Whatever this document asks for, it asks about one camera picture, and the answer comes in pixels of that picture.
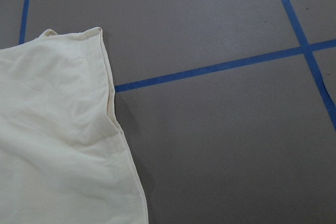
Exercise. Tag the cream long-sleeve printed shirt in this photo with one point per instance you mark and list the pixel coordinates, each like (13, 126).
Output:
(64, 156)

